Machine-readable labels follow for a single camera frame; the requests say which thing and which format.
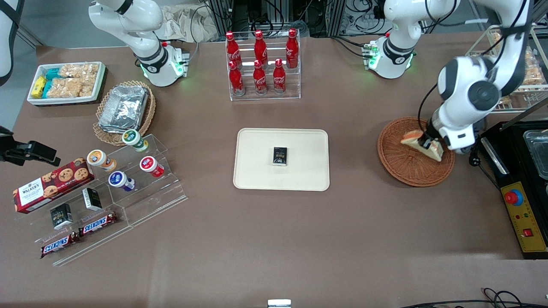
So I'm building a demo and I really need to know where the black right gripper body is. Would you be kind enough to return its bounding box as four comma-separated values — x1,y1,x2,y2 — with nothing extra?
0,126,20,166

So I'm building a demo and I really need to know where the triangular sandwich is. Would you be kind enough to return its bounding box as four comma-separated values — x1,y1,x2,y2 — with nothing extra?
400,130,444,163

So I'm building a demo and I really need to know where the round brown wicker basket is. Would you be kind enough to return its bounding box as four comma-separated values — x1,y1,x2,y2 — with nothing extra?
377,116,456,188

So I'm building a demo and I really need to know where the white snack tray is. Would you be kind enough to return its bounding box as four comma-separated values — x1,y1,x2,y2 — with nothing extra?
27,62,107,107

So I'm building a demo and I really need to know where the light wicker basket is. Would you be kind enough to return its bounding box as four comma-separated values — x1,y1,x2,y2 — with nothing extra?
92,80,156,147

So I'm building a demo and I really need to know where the cream plastic tray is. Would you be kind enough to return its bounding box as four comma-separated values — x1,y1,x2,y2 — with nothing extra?
233,128,331,192

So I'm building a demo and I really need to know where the red Walkers cookie box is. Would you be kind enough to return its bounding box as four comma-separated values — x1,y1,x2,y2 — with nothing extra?
12,157,96,214

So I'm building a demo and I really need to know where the orange lid yogurt cup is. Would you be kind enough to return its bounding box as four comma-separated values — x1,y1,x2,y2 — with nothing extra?
86,149,117,172

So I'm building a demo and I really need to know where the yellow snack packet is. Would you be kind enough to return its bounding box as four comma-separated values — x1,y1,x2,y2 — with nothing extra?
31,76,47,98

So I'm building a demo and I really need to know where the rice cracker bag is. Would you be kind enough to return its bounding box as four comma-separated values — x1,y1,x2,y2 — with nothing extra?
59,63,100,85
46,77,95,99

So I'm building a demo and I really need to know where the grey metal bar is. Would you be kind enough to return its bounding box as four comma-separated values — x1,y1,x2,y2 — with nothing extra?
499,98,548,131

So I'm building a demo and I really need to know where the blue lid yogurt cup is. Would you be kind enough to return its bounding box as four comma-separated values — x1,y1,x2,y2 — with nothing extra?
108,171,136,192

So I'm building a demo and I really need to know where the Snickers bar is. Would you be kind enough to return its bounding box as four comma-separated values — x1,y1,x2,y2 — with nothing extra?
40,231,80,259
78,211,119,237

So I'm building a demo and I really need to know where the red emergency stop button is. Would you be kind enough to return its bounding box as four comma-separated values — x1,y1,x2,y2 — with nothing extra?
504,189,524,206

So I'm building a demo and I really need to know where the clear plastic container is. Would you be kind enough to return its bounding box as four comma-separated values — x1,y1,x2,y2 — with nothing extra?
523,130,548,181

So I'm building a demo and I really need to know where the green lid yogurt cup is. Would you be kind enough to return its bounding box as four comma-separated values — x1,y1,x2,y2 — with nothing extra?
122,129,149,153

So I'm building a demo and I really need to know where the stack of foil trays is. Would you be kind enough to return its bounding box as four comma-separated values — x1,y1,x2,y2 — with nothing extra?
98,85,149,134

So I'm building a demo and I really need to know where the red lid yogurt cup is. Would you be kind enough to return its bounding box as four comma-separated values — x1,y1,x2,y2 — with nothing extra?
139,156,165,178

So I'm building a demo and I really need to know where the yellow control panel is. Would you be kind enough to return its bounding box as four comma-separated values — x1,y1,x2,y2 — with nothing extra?
500,181,548,254

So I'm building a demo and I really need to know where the clear acrylic tiered stand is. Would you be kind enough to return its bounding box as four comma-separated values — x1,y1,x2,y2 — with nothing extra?
15,133,188,267

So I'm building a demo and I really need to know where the clear acrylic bottle rack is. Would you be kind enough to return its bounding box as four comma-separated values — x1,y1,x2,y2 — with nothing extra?
225,29,302,102

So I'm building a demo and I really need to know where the red cola bottle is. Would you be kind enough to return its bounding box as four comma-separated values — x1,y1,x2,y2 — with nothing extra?
272,58,287,95
285,28,300,70
225,31,243,69
253,59,268,95
228,60,246,97
254,30,269,69

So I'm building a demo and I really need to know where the crumpled beige paper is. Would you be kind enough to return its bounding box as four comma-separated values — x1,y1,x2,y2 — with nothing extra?
155,5,220,43

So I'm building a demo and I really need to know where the black equipment rack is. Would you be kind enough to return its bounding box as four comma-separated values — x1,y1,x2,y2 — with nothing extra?
206,0,344,40

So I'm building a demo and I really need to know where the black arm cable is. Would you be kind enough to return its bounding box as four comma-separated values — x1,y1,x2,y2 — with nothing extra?
417,82,439,134

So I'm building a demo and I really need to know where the black machine frame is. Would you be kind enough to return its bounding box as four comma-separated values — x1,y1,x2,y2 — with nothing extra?
479,121,548,260

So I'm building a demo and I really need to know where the wire rack of bread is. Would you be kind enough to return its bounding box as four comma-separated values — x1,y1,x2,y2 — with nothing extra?
465,25,548,113

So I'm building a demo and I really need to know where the black floor cable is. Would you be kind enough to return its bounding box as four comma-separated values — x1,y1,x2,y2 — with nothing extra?
397,287,548,308

